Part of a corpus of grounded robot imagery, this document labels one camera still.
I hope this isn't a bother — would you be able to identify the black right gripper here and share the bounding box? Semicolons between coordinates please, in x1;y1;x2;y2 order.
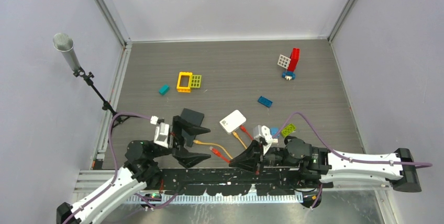
229;139;299;174

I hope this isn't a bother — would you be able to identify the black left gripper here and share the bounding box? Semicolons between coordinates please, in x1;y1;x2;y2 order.
151;116;211;166

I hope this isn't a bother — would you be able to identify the yellow ethernet cable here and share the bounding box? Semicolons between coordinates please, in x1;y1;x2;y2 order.
193;131;249;161

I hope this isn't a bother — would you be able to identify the red ethernet cable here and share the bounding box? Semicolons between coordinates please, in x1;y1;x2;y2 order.
209;126;254;164

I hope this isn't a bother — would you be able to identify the white square switch box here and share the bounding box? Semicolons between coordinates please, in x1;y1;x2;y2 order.
219;110;247;134

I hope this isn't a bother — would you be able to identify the black network switch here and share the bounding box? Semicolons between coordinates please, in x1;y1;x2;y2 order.
180;108;205;147

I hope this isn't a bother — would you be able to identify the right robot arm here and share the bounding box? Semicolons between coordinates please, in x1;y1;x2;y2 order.
229;136;421;193

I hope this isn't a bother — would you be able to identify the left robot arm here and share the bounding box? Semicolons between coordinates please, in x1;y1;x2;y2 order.
56;113;210;223

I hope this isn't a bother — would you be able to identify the light blue white brick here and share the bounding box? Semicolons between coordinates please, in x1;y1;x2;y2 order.
270;127;279;138

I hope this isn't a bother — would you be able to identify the lime green flat brick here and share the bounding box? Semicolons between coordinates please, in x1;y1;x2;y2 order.
280;124;296;138

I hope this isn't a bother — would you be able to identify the teal toy block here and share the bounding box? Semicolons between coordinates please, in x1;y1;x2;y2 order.
159;84;170;96

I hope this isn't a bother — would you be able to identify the blue flat toy brick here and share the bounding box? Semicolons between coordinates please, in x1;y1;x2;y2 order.
258;96;273;108

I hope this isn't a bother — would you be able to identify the lime green lattice piece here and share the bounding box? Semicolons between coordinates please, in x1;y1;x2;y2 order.
190;75;202;88

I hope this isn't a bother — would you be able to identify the blue toy brick base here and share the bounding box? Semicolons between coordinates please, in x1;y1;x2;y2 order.
281;71;296;81

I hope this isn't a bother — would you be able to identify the white toy lattice piece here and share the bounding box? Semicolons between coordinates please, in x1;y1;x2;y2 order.
277;54;291;69

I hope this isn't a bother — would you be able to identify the red toy brick tower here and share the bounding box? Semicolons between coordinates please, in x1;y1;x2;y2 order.
287;48;300;72

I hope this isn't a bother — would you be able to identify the black microphone stand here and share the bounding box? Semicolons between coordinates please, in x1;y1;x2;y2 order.
73;68;117;116

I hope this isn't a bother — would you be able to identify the silver microphone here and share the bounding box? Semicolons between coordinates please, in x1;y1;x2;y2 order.
53;33;81;72

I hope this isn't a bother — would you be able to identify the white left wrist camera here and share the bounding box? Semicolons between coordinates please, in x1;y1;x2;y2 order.
150;116;171;149

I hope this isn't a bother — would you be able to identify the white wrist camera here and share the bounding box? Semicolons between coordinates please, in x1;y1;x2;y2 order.
253;125;279;155
150;116;171;149

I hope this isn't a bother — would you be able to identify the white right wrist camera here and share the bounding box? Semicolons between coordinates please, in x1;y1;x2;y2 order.
253;125;279;155

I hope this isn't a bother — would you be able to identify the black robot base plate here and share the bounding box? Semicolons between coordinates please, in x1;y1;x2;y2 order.
146;167;321;196

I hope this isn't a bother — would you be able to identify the white perforated cable tray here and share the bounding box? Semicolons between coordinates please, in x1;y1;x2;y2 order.
124;192;303;205

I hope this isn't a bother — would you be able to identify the yellow toy window frame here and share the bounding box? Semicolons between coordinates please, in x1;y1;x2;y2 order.
176;72;193;93

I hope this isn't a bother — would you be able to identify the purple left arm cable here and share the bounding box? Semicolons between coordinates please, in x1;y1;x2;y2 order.
62;112;177;224

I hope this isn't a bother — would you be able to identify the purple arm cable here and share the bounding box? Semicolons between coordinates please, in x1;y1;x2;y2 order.
62;112;177;224
272;112;433;209

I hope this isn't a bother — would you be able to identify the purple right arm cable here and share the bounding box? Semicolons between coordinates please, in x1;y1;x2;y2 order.
272;112;433;209

